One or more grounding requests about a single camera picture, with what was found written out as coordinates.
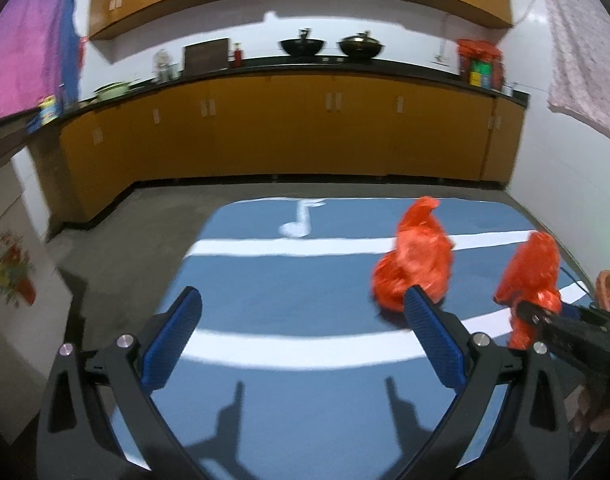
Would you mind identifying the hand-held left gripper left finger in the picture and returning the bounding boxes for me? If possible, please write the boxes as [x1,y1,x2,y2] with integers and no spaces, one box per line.
[36,286,208,480]

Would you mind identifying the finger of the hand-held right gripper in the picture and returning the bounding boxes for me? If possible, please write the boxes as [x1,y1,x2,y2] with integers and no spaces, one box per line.
[515,299,607,342]

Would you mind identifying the wooden lower kitchen cabinets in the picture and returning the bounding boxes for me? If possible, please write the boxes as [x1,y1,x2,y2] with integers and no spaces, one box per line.
[27,67,529,227]

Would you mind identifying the pink floral hanging cloth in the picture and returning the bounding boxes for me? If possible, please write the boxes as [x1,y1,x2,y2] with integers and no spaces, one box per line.
[534,0,610,147]

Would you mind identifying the orange bag on countertop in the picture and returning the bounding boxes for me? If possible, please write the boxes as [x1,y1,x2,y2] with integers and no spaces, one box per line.
[457,39,504,89]

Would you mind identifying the black kitchen countertop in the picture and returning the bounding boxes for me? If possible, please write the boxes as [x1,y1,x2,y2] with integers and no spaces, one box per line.
[0,54,532,133]

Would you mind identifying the purple hanging cloth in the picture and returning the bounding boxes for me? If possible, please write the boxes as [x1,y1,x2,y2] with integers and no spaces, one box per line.
[0,0,84,127]

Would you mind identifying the black wok with utensil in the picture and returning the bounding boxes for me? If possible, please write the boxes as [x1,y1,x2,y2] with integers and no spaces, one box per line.
[279,30,327,59]

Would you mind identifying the green and yellow box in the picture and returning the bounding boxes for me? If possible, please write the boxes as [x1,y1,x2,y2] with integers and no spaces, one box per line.
[469,60,492,87]

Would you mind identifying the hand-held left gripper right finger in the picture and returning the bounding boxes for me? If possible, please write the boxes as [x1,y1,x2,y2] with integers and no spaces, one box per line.
[399,284,572,480]

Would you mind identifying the person's right hand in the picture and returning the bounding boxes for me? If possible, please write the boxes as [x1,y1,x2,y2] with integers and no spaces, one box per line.
[572,384,610,434]

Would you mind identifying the blue striped tablecloth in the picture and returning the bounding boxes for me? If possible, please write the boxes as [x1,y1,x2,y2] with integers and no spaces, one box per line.
[109,197,602,480]

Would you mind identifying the black wok with lid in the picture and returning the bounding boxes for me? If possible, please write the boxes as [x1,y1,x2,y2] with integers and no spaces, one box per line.
[336,31,387,61]

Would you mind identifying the clear glass jar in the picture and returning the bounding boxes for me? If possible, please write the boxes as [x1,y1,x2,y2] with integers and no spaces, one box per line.
[152,49,181,84]

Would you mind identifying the green bowl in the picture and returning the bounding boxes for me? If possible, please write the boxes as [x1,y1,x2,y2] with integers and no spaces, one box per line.
[94,81,131,102]

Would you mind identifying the orange plastic bag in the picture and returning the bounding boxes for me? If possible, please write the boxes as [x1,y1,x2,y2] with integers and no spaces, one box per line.
[371,196,457,314]
[492,231,563,351]

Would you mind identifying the colourful small box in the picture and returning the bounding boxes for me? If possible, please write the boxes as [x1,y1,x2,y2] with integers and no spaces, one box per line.
[37,95,58,127]

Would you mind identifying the white cabinet with flower picture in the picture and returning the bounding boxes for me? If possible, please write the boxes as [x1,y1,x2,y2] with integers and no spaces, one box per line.
[0,157,74,445]

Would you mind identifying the brown cutting board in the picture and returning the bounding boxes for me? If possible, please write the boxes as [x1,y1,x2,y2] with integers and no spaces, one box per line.
[183,38,231,74]

